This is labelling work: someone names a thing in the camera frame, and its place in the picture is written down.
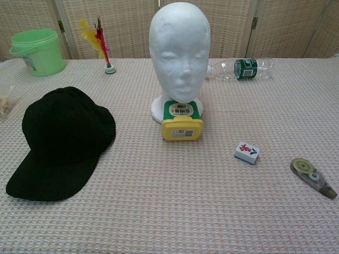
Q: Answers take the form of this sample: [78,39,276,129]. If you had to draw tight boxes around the black baseball cap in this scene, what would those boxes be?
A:
[5,86,117,202]

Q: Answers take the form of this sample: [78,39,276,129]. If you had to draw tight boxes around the white foam mannequin head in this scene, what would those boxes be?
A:
[148,2,211,124]

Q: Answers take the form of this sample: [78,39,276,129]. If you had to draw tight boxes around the green yellow-lidded container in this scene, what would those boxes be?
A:
[160,100,204,142]

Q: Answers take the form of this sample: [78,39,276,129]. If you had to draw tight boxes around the pink woven tablecloth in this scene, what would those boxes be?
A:
[0,57,339,254]

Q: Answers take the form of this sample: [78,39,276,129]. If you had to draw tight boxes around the white mahjong tile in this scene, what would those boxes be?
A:
[234,141,261,165]

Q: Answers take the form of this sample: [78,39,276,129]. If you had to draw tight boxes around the clear bottle green label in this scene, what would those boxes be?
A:
[205,58,275,81]

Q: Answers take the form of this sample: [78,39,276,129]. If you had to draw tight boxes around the beige folding screen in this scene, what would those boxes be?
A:
[0,0,339,62]

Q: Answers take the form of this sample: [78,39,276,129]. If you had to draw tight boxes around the feather shuttlecock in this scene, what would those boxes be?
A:
[78,15,117,75]

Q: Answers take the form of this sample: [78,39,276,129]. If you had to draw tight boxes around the correction tape dispenser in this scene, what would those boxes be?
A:
[290,158,338,199]

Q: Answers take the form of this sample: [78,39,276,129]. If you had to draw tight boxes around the green plastic bucket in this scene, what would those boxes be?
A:
[9,29,67,77]

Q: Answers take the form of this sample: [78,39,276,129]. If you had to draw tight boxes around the clear snack bag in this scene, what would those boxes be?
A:
[0,84,19,120]

